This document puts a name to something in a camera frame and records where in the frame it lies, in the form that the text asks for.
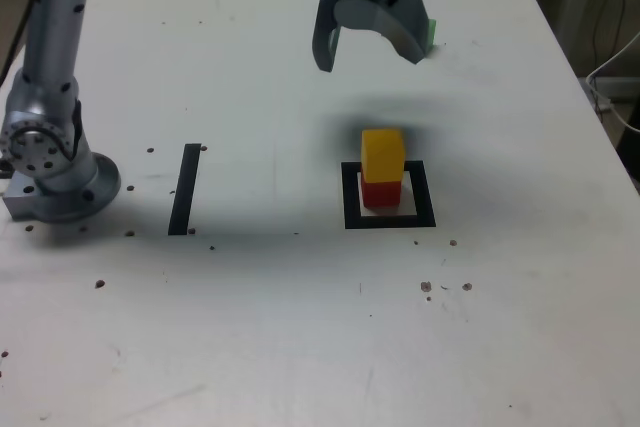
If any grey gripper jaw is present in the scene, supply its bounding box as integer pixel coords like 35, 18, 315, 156
333, 0, 432, 67
310, 0, 344, 74

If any green cube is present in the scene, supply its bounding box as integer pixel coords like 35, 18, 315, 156
328, 19, 439, 56

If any yellow cube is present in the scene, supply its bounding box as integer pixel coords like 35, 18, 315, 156
360, 127, 405, 184

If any red cube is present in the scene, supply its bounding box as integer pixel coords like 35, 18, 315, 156
360, 177, 403, 209

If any black tape square outline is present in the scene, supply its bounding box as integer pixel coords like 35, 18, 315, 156
340, 160, 437, 231

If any black tape strip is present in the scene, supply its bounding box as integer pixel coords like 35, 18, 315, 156
167, 143, 202, 237

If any white cable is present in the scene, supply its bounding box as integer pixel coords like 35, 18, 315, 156
584, 30, 640, 134

